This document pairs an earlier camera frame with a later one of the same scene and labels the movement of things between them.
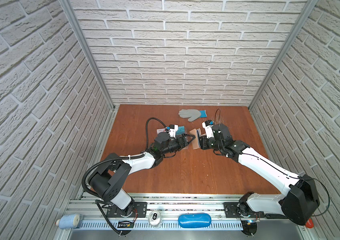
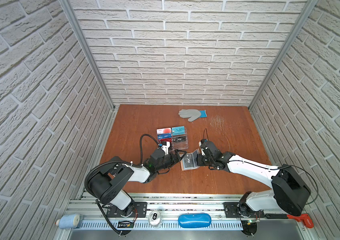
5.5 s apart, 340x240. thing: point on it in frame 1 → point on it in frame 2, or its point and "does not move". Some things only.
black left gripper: (183, 143) → (177, 158)
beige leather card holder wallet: (196, 141) → (190, 161)
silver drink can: (154, 218) does not move
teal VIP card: (181, 130) does not move
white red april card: (160, 130) does not move
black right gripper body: (211, 144) → (202, 161)
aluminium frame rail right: (307, 9) does not move
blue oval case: (194, 220) does not move
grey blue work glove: (193, 115) does not move
